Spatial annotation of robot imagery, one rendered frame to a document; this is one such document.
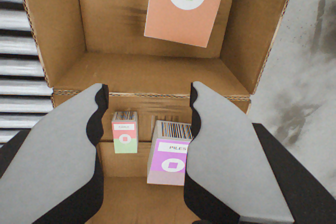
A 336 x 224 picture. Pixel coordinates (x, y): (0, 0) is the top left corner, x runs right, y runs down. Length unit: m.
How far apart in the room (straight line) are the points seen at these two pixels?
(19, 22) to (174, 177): 0.55
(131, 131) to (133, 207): 0.23
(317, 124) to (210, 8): 1.95
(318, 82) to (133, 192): 1.63
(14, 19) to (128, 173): 0.51
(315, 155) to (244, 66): 2.21
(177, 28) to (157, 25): 0.03
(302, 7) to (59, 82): 1.48
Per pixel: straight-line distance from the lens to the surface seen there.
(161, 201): 0.62
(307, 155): 2.46
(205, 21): 0.35
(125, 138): 0.49
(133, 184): 0.65
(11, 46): 0.68
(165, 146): 0.48
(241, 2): 0.39
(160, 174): 0.55
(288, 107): 1.92
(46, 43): 0.30
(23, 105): 0.76
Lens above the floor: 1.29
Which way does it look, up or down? 59 degrees down
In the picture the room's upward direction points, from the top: 172 degrees clockwise
